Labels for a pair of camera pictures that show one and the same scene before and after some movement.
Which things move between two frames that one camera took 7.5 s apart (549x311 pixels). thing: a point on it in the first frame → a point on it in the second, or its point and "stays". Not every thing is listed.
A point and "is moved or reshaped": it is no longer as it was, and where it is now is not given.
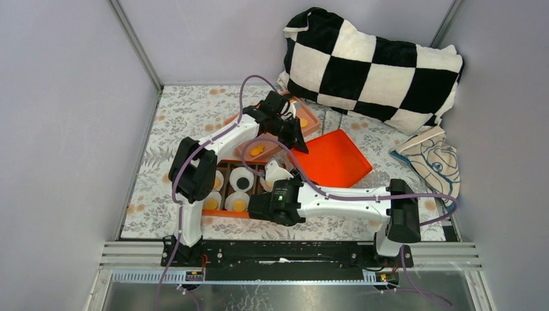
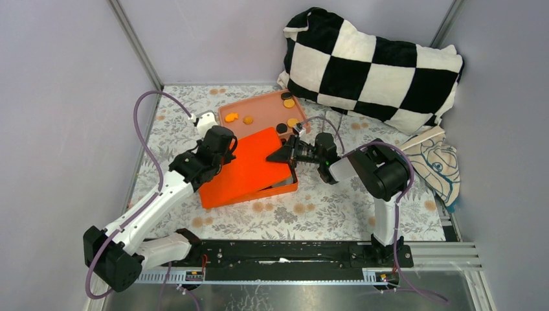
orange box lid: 333,160 is moved or reshaped
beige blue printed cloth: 434,158 stays
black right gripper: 295,177 → 283,155
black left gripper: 293,138 → 229,157
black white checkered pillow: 403,85 stays
